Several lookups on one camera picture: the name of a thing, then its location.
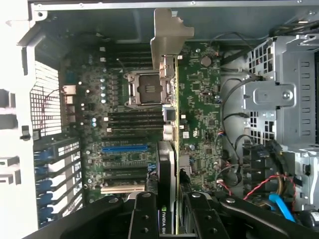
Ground beige expansion slot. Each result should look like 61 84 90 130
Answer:
100 183 146 195

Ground blue expansion slot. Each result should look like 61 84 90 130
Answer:
101 145 148 153

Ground green motherboard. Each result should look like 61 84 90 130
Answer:
59 41 225 200

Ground CPU socket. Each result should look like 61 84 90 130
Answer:
126 70 166 108

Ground silver metal drive cage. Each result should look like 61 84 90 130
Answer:
242 34 319 150

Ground black open PC case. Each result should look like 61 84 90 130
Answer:
0 0 319 239

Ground blue wire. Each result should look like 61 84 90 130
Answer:
268 193 297 223

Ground black wire bundle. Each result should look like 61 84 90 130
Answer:
243 139 285 192

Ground red and black wires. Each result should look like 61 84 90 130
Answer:
243 175 298 212

